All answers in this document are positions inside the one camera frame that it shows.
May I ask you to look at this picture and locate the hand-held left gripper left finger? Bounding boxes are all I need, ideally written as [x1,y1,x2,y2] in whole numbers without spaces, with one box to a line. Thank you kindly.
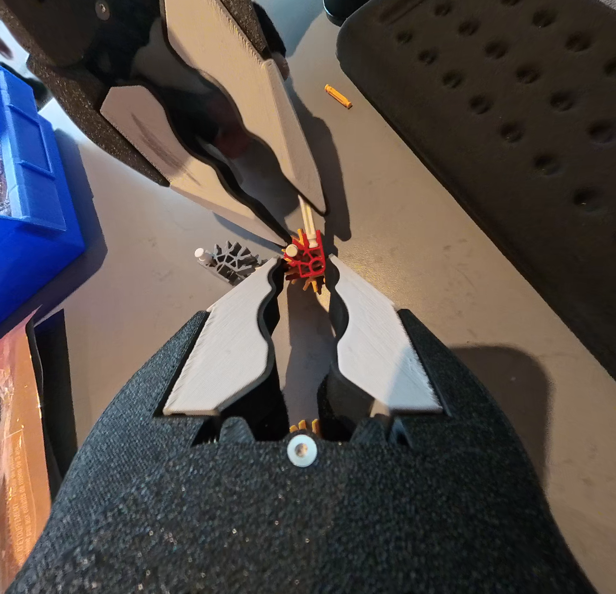
[163,255,283,415]

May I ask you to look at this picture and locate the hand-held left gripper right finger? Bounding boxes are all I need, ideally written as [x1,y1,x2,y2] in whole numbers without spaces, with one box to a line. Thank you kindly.
[327,255,443,431]

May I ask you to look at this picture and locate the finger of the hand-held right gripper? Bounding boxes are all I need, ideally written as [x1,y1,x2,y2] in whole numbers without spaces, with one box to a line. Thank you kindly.
[100,84,293,247]
[159,0,330,216]

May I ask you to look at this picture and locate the grey toy connector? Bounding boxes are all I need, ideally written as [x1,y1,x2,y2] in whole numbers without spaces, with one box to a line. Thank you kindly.
[204,240,270,286]

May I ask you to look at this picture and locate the red toy connector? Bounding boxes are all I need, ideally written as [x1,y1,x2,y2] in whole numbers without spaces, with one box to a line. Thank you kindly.
[288,228,327,286]

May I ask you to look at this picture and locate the person's right hand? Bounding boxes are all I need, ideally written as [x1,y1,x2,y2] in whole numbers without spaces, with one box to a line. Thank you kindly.
[219,115,253,159]

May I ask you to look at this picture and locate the blue plastic bin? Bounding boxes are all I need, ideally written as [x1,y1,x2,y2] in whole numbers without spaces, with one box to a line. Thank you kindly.
[0,64,87,325]

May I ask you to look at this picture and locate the clear bag of parts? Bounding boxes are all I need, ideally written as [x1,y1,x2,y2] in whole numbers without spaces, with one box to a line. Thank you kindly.
[0,141,15,219]

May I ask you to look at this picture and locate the dark flat folder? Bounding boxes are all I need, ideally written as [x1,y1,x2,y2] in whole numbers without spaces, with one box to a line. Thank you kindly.
[26,310,78,484]

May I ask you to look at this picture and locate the orange toy package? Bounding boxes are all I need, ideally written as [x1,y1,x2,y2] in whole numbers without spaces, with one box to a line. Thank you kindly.
[0,307,54,575]

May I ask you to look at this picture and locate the black dimpled pad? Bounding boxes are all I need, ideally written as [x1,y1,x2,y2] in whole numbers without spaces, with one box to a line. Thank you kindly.
[336,0,616,378]

